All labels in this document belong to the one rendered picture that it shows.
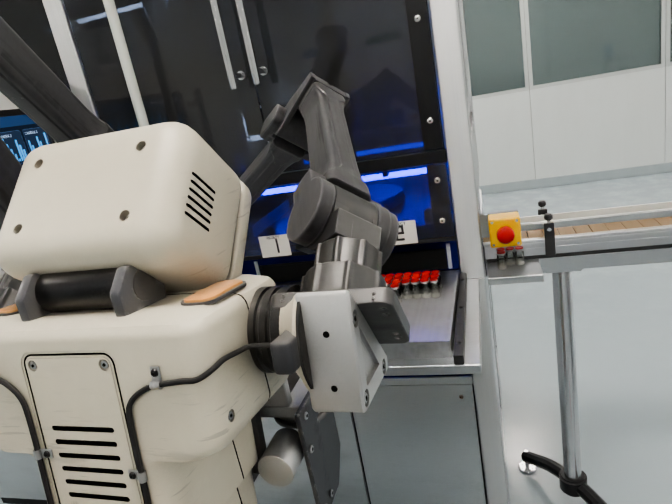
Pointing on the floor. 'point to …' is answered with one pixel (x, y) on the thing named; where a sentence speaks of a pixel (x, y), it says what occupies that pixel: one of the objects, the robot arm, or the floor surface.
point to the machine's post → (468, 229)
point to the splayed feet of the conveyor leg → (560, 477)
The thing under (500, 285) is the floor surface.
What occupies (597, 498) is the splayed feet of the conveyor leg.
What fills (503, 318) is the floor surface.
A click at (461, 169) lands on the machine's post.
